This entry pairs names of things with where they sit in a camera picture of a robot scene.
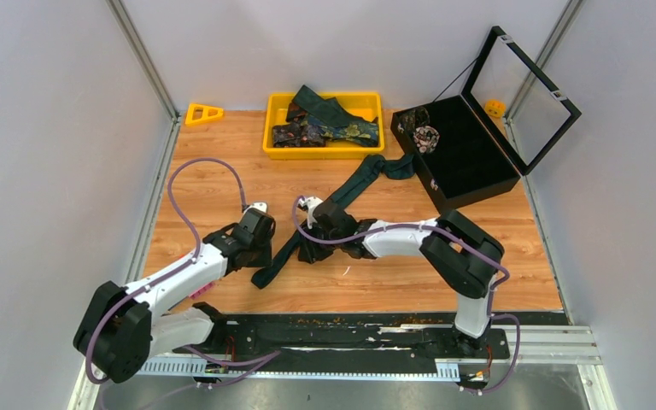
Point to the dark green tie in bin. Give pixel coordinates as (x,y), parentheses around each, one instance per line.
(307,104)

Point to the rolled dark tie in box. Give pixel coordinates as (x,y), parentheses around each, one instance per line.
(411,121)

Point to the colourful toy brick block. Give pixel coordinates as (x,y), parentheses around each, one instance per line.
(196,294)

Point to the yellow plastic bin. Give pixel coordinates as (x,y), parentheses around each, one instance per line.
(365,104)

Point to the dark patterned tie in bin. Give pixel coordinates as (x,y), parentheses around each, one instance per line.
(296,135)

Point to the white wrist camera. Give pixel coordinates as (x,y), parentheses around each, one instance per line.
(307,204)
(258,206)

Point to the yellow round toy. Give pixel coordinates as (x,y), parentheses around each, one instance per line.
(495,108)

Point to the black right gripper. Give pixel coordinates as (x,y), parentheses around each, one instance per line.
(311,254)

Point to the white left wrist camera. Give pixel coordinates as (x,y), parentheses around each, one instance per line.
(258,206)

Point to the blue floral tie in bin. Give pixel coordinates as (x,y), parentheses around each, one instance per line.
(359,132)

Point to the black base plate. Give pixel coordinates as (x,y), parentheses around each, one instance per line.
(352,343)

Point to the rolled floral tie in box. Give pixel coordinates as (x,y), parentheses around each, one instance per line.
(426,139)

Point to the black gift box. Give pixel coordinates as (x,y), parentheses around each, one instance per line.
(479,157)

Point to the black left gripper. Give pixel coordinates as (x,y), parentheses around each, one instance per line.
(266,260)

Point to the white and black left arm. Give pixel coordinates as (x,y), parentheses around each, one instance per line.
(125,325)

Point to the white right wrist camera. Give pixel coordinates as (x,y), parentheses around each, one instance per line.
(307,204)

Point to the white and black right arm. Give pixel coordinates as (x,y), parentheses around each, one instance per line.
(464,255)

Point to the aluminium rail frame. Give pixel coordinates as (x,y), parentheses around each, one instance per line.
(534,339)

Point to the yellow triangle toy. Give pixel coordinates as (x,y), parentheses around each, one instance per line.
(200,114)

